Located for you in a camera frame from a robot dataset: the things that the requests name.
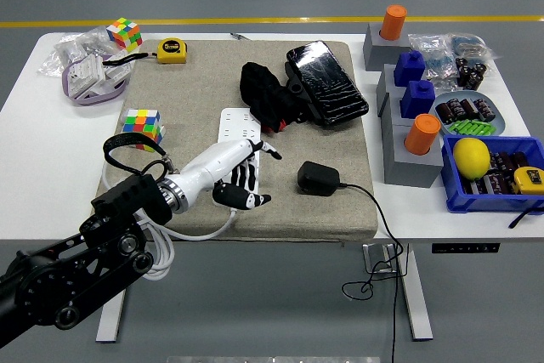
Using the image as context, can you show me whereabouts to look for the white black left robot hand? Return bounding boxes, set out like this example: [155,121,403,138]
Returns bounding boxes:
[168,137,284,211]

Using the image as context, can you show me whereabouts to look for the black power adapter plug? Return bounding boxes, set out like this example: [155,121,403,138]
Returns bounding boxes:
[296,161,341,197]

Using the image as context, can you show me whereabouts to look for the thin black adapter cord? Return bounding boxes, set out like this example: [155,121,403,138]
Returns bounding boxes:
[337,183,405,363]

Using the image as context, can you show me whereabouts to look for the white power strip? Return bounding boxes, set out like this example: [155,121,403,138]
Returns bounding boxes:
[211,107,263,207]

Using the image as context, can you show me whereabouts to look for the colourful puzzle cube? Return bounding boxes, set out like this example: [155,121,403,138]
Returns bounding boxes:
[105,17,144,52]
[122,107,165,152]

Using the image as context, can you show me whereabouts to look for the grey-brown fabric mat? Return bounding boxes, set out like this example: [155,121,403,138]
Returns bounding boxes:
[96,38,380,244]

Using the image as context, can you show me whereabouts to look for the crumpled black cloth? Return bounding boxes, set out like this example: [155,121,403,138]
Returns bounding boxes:
[239,60,309,135]

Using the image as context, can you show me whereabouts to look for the black plastic holder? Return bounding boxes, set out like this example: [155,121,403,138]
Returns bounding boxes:
[283,60,319,124]

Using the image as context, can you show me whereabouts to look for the yellow tape measure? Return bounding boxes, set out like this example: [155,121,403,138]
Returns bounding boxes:
[509,166,544,196]
[113,37,189,65]

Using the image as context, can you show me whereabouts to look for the purple shallow tray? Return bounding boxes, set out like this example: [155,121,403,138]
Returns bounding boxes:
[61,53,132,108]

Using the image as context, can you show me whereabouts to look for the glossy black case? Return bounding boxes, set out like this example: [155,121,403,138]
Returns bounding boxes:
[286,40,370,128]

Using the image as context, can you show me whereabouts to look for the white plastic socket parts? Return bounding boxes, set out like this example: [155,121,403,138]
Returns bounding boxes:
[67,54,131,97]

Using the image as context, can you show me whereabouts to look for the clear bag of white parts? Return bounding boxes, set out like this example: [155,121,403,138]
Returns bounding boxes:
[38,26,120,78]

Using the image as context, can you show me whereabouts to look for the grey block with hole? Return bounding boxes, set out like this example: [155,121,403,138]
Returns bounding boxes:
[362,22,412,71]
[377,93,416,127]
[381,118,444,189]
[376,63,409,116]

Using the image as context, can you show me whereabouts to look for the white table leg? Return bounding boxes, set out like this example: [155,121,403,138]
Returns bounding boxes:
[95,289,128,343]
[397,243,434,342]

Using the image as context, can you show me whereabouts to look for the orange cylinder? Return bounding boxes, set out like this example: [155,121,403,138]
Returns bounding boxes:
[404,113,442,156]
[379,4,409,41]

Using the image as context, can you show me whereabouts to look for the blue square peg block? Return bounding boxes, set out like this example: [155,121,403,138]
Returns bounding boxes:
[399,80,437,121]
[393,49,427,88]

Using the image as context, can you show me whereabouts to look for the dark cylindrical capacitor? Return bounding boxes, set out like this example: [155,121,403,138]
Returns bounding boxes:
[473,98,497,122]
[435,101,456,124]
[461,98,480,120]
[445,98,468,120]

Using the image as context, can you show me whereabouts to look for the clear bag of small parts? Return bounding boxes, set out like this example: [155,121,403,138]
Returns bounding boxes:
[408,32,459,82]

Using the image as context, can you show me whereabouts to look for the yellow lemon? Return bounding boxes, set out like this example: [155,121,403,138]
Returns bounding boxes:
[452,137,492,180]

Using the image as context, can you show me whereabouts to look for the green plastic pieces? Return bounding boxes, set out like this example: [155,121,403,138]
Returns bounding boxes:
[445,119,497,136]

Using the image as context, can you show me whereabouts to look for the black table control panel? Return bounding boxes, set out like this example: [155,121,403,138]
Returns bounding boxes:
[432,242,502,255]

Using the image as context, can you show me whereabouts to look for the dark capacitors heap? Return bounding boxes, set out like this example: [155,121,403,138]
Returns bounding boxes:
[455,55,489,91]
[462,150,531,196]

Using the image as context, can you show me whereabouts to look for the blue plastic bin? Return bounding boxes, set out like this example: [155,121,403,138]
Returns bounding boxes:
[440,133,544,214]

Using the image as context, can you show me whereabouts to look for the clear bag of blue rings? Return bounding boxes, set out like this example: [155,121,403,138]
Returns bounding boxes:
[449,32,501,62]

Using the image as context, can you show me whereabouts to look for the grey-blue oval plate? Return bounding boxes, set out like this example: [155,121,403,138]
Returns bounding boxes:
[428,90,507,138]

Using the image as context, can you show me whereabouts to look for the silver metal bracket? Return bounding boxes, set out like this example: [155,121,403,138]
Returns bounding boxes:
[361,243,403,275]

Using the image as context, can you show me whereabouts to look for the black wrist strap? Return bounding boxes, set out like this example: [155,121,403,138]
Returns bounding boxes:
[508,204,544,230]

